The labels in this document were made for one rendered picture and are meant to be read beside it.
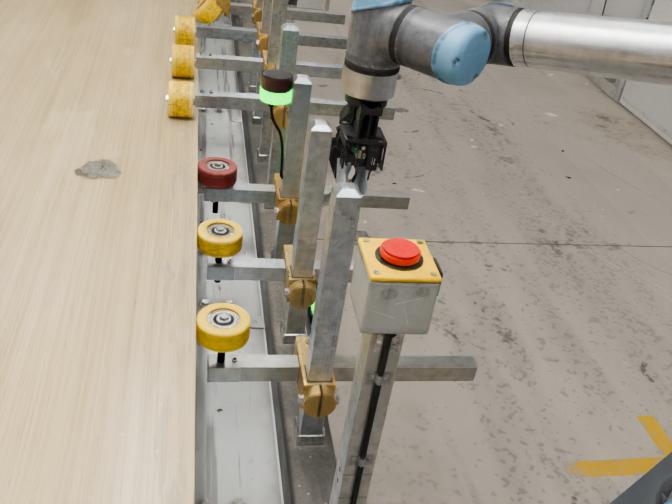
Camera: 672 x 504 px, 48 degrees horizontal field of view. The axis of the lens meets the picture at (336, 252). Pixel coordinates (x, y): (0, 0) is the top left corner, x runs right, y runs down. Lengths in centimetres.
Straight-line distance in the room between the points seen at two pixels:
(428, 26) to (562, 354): 183
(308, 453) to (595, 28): 77
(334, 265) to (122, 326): 32
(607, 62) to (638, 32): 6
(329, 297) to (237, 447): 39
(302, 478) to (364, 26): 69
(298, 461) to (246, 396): 25
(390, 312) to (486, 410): 174
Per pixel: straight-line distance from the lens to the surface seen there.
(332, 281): 105
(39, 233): 135
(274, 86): 143
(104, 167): 152
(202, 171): 154
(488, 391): 253
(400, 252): 73
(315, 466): 122
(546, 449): 241
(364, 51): 121
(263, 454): 134
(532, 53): 122
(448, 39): 113
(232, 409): 141
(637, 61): 116
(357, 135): 125
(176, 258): 128
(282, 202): 154
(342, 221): 100
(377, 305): 73
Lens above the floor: 161
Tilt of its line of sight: 32 degrees down
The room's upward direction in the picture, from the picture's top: 9 degrees clockwise
